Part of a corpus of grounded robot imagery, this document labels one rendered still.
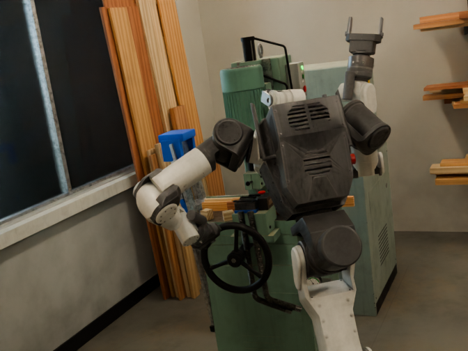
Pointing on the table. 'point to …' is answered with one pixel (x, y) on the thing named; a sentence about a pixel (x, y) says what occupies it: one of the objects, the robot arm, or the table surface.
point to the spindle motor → (244, 93)
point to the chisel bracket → (253, 180)
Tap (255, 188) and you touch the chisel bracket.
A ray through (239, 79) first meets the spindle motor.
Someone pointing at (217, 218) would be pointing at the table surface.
